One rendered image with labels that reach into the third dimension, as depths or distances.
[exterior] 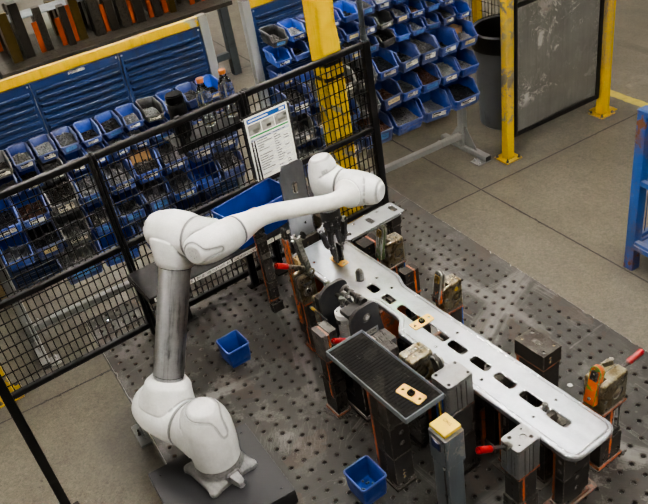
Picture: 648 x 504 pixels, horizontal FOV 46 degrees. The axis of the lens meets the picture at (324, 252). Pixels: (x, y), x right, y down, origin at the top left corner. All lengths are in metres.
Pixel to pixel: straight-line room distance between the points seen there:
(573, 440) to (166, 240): 1.30
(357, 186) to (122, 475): 1.91
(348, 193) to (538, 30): 3.01
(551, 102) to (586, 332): 2.88
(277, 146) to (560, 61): 2.82
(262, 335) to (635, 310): 2.00
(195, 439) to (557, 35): 3.91
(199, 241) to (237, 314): 1.06
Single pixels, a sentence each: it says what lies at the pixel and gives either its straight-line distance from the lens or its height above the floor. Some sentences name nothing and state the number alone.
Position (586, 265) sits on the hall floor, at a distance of 4.50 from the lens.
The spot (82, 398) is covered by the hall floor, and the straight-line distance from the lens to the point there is 4.26.
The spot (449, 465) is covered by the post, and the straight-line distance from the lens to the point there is 2.13.
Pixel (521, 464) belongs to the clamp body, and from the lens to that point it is 2.19.
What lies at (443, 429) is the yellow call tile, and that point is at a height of 1.16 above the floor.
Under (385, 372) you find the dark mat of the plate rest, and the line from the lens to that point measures 2.22.
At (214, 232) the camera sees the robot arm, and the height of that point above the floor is 1.52.
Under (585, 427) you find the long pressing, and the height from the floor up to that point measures 1.00.
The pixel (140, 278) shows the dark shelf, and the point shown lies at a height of 1.03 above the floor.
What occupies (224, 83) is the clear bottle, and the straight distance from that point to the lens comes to 3.12.
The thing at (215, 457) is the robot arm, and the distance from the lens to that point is 2.48.
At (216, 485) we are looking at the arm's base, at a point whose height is 0.78.
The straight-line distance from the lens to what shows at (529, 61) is 5.35.
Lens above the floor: 2.71
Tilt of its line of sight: 35 degrees down
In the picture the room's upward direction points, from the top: 11 degrees counter-clockwise
